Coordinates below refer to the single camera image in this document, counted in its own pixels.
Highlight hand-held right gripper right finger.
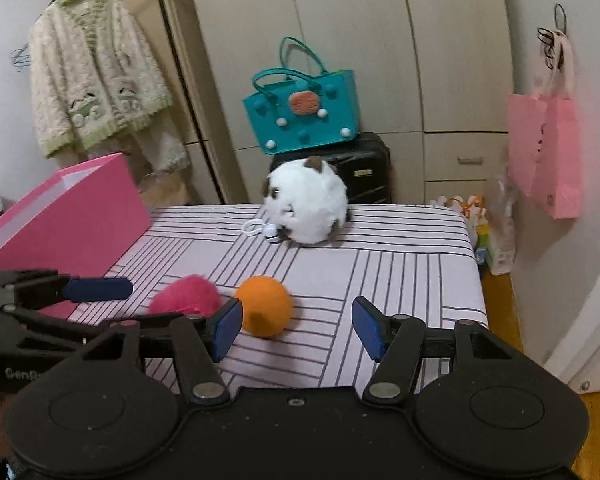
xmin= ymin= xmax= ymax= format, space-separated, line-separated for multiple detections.
xmin=352 ymin=296 xmax=526 ymax=406

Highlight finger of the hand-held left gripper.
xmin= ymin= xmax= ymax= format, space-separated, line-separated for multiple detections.
xmin=0 ymin=270 xmax=134 ymax=311
xmin=0 ymin=310 xmax=206 ymax=356

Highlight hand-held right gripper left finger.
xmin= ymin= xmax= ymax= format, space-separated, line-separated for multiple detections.
xmin=75 ymin=298 xmax=244 ymax=407

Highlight orange plush ball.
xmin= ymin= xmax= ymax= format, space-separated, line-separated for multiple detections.
xmin=235 ymin=276 xmax=294 ymax=338

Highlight pink plush ball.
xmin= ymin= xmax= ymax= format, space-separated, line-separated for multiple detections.
xmin=147 ymin=274 xmax=224 ymax=318

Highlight pink box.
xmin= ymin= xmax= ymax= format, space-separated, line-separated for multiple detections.
xmin=0 ymin=152 xmax=152 ymax=318

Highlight striped bed sheet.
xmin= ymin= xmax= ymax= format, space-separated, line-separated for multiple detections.
xmin=65 ymin=204 xmax=490 ymax=396

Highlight white round plush toy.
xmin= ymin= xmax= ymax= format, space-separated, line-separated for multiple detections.
xmin=242 ymin=156 xmax=351 ymax=247

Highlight white orange toy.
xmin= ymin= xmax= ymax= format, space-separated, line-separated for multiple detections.
xmin=430 ymin=194 xmax=487 ymax=221

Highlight black suitcase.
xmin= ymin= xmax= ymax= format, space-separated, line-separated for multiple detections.
xmin=271 ymin=132 xmax=392 ymax=206

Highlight clear plastic bag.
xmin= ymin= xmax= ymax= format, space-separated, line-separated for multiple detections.
xmin=472 ymin=162 xmax=520 ymax=277

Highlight teal tote bag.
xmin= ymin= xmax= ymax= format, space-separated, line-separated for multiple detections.
xmin=243 ymin=36 xmax=361 ymax=156

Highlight white door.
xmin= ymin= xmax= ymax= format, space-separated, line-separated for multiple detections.
xmin=542 ymin=240 xmax=600 ymax=393

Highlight cream green knit cardigan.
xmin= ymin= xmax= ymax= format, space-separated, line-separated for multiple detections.
xmin=28 ymin=0 xmax=191 ymax=181

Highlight pink paper bag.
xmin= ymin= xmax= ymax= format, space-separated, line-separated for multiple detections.
xmin=505 ymin=35 xmax=582 ymax=220

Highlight beige wardrobe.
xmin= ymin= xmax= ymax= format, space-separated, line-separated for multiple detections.
xmin=152 ymin=0 xmax=513 ymax=206

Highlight hanging hair ties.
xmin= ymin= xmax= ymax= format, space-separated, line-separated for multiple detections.
xmin=536 ymin=3 xmax=573 ymax=70

